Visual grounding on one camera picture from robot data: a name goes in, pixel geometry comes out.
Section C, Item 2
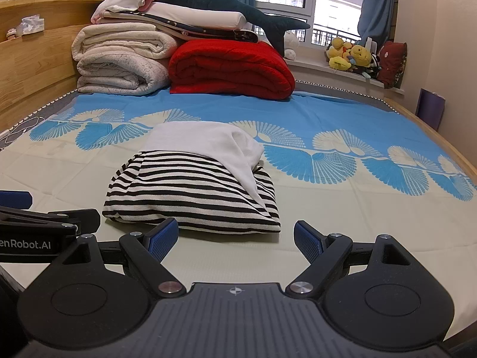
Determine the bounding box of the wooden bed frame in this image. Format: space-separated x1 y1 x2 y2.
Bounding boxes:
384 97 477 180

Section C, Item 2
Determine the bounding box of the dark star-print folded blanket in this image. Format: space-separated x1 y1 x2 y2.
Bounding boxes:
100 9 260 44

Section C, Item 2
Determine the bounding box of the white folded quilt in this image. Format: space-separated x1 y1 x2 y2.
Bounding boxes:
102 2 254 31

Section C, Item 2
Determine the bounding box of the white window sill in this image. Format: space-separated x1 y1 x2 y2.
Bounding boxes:
287 58 405 100

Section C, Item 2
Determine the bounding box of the red folded blanket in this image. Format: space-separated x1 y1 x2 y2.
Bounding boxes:
168 39 296 101

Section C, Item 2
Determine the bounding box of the white speckled folded blanket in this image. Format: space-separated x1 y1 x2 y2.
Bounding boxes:
76 54 173 96

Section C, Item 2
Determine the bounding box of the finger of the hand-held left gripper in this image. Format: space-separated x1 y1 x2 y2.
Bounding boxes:
0 190 32 210
48 209 101 235

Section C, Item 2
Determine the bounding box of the white plush toy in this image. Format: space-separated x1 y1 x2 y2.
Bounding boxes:
283 32 299 60

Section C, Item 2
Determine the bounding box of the yellow bear plush toy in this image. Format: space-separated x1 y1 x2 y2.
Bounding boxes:
350 45 373 66

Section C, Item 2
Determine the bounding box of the wooden headboard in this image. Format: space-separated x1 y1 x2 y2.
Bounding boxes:
0 0 109 135

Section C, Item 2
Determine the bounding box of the cream folded blanket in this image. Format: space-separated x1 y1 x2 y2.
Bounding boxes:
72 22 180 62

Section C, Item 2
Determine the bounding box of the black balcony railing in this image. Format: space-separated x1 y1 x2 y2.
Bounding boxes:
257 22 363 46

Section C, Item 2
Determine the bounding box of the dark teal shark plush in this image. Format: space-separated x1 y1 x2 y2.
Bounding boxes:
158 0 312 55

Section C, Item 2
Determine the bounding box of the purple bag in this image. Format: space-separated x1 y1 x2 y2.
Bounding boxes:
415 88 446 132

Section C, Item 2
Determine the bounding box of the tissue pack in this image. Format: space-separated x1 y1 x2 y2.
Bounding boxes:
16 14 46 37

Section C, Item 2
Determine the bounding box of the dark red bag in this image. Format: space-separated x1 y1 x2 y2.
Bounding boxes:
376 41 408 89

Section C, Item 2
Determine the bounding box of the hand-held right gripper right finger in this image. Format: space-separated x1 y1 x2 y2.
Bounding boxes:
285 221 422 300

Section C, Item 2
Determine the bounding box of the striped shirt with white vest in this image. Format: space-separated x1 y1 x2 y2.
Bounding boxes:
102 122 282 234

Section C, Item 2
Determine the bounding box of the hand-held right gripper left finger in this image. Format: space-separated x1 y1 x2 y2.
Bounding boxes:
52 218 188 300

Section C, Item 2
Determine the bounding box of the blue and cream bed sheet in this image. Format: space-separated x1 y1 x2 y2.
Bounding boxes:
0 89 477 341

